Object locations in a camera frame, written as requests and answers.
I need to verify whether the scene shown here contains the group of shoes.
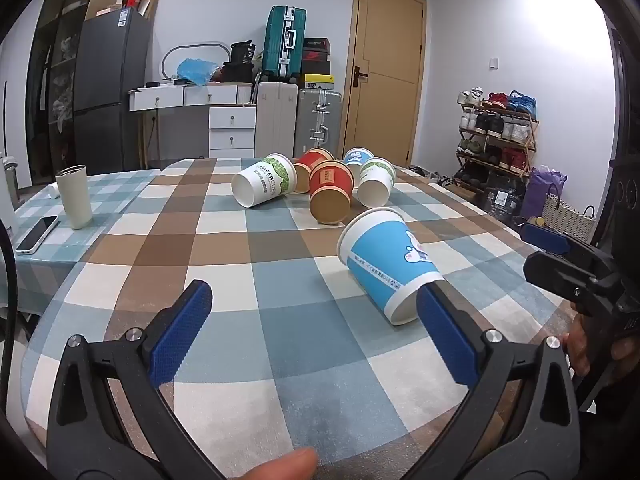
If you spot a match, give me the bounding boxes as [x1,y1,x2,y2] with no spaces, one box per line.
[457,87,538,171]

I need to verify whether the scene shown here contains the plaid brown blue tablecloth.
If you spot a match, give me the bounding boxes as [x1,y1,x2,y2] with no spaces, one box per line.
[20,157,576,480]

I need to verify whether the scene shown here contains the woven basket bag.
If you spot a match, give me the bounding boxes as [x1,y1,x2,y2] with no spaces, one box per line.
[542,185,597,242]

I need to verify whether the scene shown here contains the dark grey refrigerator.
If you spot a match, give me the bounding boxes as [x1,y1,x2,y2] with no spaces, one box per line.
[72,7,152,176]

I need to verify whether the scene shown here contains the silver suitcase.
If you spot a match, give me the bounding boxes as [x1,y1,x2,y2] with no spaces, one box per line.
[296,87,344,157]

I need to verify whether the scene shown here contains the black cable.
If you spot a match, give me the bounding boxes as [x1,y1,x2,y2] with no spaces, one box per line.
[0,220,19,411]

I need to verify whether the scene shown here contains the white smartphone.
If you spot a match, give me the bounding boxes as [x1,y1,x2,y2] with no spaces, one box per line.
[15,215,60,254]

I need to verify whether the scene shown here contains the white vanity desk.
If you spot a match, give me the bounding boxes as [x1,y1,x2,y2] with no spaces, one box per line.
[128,84,258,162]

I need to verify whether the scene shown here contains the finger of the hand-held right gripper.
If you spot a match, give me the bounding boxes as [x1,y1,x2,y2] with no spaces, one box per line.
[523,251,626,317]
[519,222,603,261]

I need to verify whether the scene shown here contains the purple bag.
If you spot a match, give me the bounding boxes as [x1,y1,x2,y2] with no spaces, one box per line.
[521,166,568,218]

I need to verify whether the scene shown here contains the white tumbler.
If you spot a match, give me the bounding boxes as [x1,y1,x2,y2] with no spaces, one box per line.
[55,164,94,231]

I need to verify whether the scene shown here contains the wooden shoe rack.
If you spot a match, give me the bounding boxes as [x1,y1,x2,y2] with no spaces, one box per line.
[455,87,541,182]

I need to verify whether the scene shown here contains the stack of shoe boxes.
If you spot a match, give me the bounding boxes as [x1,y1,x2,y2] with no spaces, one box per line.
[302,37,335,90]

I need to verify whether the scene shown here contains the blue plastic bag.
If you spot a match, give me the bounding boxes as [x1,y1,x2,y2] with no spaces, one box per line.
[177,57,222,87]

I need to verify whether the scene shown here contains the black printed bag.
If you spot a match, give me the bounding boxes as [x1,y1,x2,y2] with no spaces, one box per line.
[482,172,526,219]

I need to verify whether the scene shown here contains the red paper cup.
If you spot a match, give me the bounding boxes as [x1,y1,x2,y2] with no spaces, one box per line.
[292,147,336,195]
[308,160,354,226]

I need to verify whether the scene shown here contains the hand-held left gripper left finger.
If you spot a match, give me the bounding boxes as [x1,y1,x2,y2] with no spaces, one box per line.
[47,279,227,480]

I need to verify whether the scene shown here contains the white suitcase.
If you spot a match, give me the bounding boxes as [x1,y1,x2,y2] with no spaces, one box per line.
[255,81,300,158]

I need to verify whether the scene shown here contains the dark glass cabinet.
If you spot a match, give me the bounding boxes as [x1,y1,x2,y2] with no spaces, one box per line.
[25,0,108,186]

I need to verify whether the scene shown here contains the white green paper cup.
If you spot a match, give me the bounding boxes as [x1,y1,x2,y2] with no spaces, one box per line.
[231,153,298,209]
[355,157,397,208]

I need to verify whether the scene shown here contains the person's right hand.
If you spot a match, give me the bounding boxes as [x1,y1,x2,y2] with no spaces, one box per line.
[561,312,640,379]

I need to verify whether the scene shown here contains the wooden door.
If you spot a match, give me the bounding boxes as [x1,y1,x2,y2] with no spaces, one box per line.
[340,0,428,167]

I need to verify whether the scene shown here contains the teal checkered tablecloth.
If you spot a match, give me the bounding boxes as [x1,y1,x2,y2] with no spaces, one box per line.
[10,169,163,313]

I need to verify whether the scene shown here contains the teal suitcase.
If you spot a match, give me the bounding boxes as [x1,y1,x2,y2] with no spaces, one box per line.
[261,6,308,84]

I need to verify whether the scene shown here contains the oval mirror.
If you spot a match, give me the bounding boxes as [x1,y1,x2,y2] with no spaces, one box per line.
[160,41,232,83]

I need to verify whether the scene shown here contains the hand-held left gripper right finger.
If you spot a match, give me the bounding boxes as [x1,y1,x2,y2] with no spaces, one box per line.
[399,281,584,480]

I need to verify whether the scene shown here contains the person's left hand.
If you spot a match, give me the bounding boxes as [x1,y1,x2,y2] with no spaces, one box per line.
[234,447,319,480]

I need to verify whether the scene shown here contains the blue paper cup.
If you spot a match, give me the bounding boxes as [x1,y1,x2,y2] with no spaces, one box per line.
[343,147,376,167]
[337,206,446,327]

